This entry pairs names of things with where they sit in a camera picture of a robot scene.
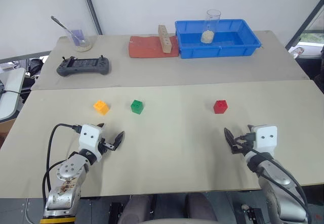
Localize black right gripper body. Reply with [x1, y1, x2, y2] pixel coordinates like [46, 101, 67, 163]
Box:
[231, 136, 256, 155]

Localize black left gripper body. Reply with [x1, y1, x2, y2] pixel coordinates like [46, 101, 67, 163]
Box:
[98, 136, 115, 156]

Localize yellow toy block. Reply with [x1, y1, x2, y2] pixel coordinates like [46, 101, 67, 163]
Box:
[93, 100, 111, 116]

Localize red toy block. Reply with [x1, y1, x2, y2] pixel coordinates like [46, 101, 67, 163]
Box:
[213, 100, 229, 114]

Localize green toy block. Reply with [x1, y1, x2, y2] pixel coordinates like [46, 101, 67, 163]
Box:
[130, 99, 145, 115]

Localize grey handheld controller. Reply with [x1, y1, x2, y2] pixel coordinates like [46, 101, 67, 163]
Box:
[56, 55, 112, 77]

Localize dark rounded shape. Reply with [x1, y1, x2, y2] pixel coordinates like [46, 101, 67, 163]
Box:
[185, 192, 219, 224]
[118, 194, 153, 224]

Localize glass beaker with grains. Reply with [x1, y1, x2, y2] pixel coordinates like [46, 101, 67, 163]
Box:
[64, 28, 93, 53]

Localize blue plastic bin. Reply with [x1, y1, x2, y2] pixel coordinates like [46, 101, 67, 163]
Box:
[174, 19, 262, 59]

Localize black clutter beside table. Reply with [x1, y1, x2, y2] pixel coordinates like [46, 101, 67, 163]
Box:
[24, 56, 49, 81]

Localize red cloth pad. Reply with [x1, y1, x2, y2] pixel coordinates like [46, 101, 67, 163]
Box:
[128, 34, 180, 59]

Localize purple card in beaker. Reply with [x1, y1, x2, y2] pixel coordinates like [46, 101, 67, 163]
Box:
[70, 29, 86, 47]

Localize white side desk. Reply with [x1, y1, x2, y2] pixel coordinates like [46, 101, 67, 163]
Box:
[0, 67, 26, 121]

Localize tall clear plastic cup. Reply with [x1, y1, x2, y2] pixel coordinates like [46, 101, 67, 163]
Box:
[200, 9, 222, 44]

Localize wooden block with holes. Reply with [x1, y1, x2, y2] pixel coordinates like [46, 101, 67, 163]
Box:
[157, 24, 173, 54]

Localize glass bowl with spoon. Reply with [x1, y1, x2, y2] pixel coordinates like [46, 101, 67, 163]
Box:
[50, 15, 87, 46]

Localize grey diagonal metal pole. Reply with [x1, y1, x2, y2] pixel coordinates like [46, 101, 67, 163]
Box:
[77, 0, 105, 35]

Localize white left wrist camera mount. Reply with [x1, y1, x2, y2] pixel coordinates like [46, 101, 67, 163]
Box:
[78, 123, 105, 157]

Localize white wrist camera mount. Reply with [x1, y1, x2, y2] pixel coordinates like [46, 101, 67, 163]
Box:
[78, 123, 105, 157]
[254, 124, 278, 156]

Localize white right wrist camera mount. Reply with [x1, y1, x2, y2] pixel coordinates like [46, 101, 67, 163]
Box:
[254, 124, 278, 156]

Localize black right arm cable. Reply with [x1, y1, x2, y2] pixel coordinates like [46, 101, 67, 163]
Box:
[237, 132, 311, 223]

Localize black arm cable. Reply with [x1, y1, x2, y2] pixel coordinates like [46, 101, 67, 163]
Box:
[42, 123, 83, 201]
[237, 132, 311, 223]

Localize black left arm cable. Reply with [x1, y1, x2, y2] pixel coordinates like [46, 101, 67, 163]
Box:
[42, 123, 83, 201]

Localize thin black desk cable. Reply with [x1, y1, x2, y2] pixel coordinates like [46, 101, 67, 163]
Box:
[0, 88, 22, 95]

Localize dark window frame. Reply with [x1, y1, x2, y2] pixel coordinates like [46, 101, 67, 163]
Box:
[285, 0, 324, 51]

